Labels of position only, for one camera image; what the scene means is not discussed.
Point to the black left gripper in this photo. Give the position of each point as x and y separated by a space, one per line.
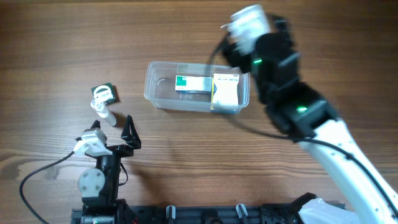
132 138

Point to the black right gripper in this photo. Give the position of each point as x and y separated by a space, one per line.
234 58

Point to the white blue medicine box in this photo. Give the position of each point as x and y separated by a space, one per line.
226 89

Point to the blue yellow VapoDrops box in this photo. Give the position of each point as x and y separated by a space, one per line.
212 96

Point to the white green medicine box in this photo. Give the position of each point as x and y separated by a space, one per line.
189 84

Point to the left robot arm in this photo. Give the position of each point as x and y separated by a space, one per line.
99 185

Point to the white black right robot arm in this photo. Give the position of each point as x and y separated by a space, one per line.
310 121

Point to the clear plastic container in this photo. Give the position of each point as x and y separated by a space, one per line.
162 78

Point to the white bottle clear cap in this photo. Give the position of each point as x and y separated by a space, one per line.
103 111

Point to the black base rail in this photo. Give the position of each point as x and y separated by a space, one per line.
266 213

